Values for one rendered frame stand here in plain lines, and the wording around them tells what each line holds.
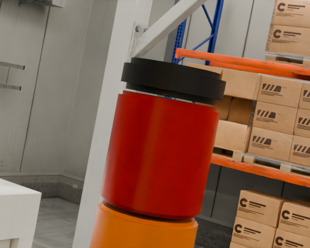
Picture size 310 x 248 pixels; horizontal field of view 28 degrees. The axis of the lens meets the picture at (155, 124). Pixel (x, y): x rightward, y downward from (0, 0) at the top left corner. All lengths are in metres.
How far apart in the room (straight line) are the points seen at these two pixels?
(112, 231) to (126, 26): 2.59
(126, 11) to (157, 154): 2.61
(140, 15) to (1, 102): 7.84
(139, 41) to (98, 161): 0.59
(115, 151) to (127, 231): 0.04
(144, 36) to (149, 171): 2.56
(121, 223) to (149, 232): 0.01
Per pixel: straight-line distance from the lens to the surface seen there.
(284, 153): 8.23
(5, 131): 10.76
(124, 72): 0.29
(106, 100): 2.87
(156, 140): 0.27
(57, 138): 11.73
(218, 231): 10.06
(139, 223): 0.28
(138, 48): 2.84
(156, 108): 0.27
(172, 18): 2.76
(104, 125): 2.87
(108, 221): 0.29
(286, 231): 8.34
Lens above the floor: 2.33
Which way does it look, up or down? 3 degrees down
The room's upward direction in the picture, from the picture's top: 11 degrees clockwise
